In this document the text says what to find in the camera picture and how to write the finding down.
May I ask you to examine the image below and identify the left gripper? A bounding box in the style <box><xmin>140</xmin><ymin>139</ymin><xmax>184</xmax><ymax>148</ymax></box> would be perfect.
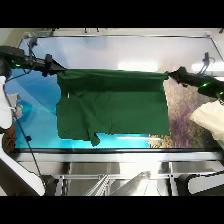
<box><xmin>42</xmin><ymin>54</ymin><xmax>68</xmax><ymax>78</ymax></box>

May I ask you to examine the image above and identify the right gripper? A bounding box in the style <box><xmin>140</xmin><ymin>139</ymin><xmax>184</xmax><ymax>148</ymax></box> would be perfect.
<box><xmin>167</xmin><ymin>66</ymin><xmax>194</xmax><ymax>88</ymax></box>

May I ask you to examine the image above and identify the green T-shirt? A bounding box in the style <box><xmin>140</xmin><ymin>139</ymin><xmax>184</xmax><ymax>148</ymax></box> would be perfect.
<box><xmin>55</xmin><ymin>68</ymin><xmax>172</xmax><ymax>148</ymax></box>

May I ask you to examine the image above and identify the cream garment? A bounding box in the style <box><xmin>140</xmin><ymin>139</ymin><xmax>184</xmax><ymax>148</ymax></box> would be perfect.
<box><xmin>189</xmin><ymin>99</ymin><xmax>224</xmax><ymax>150</ymax></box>

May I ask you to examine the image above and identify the grey garment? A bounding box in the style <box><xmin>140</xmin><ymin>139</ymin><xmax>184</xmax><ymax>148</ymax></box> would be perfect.
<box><xmin>6</xmin><ymin>93</ymin><xmax>24</xmax><ymax>122</ymax></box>

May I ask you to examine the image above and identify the brown garment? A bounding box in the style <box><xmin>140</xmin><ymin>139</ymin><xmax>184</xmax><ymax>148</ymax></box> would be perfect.
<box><xmin>2</xmin><ymin>124</ymin><xmax>18</xmax><ymax>154</ymax></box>

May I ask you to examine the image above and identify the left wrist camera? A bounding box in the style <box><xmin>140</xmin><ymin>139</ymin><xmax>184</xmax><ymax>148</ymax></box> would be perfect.
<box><xmin>27</xmin><ymin>37</ymin><xmax>38</xmax><ymax>64</ymax></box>

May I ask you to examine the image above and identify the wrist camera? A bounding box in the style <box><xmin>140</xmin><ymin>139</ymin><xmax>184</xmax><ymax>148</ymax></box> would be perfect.
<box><xmin>200</xmin><ymin>52</ymin><xmax>215</xmax><ymax>76</ymax></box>
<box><xmin>27</xmin><ymin>37</ymin><xmax>38</xmax><ymax>64</ymax></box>

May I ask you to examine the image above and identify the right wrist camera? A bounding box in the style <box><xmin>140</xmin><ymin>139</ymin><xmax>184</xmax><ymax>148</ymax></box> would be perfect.
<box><xmin>200</xmin><ymin>52</ymin><xmax>215</xmax><ymax>76</ymax></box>

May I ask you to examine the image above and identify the black cable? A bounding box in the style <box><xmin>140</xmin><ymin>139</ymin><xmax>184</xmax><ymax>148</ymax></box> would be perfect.
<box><xmin>2</xmin><ymin>81</ymin><xmax>46</xmax><ymax>183</ymax></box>

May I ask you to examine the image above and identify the silver frame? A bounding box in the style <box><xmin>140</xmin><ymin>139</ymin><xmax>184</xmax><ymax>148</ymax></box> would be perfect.
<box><xmin>12</xmin><ymin>29</ymin><xmax>224</xmax><ymax>197</ymax></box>

